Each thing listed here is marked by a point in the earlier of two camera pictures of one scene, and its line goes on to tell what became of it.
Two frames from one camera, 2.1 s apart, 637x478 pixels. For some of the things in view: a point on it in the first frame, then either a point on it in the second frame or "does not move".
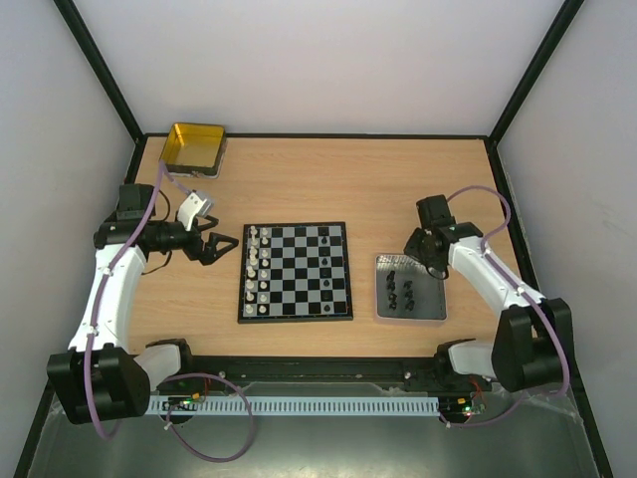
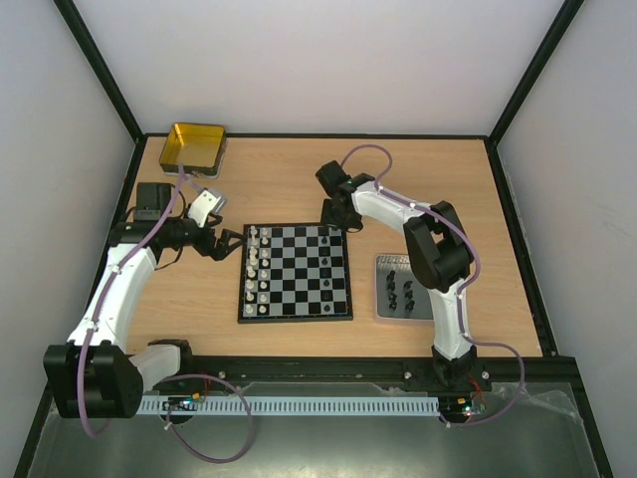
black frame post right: [534, 68] does not move
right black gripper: [433, 260] -> [341, 215]
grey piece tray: [405, 289] does not move
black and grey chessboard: [295, 273] does not move
